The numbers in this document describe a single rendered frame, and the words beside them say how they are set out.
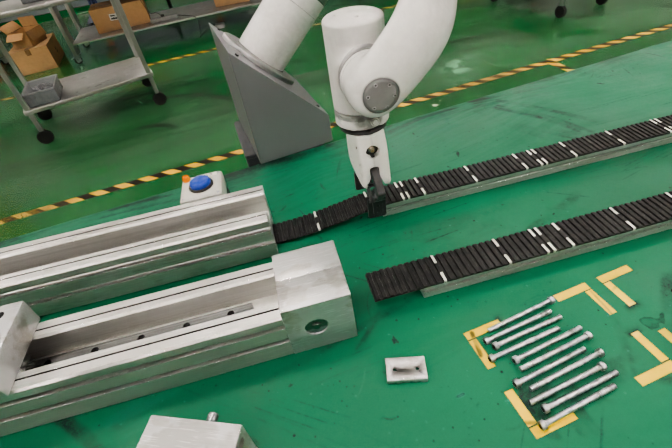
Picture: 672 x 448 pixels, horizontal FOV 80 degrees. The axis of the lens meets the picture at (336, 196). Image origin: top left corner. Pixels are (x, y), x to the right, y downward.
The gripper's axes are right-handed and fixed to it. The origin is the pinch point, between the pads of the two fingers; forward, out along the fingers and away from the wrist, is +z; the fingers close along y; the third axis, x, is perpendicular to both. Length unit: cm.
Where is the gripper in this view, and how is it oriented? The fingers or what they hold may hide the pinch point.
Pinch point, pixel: (370, 196)
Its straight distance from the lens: 73.1
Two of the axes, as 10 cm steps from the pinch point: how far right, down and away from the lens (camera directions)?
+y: -2.2, -5.9, 7.7
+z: 1.3, 7.7, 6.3
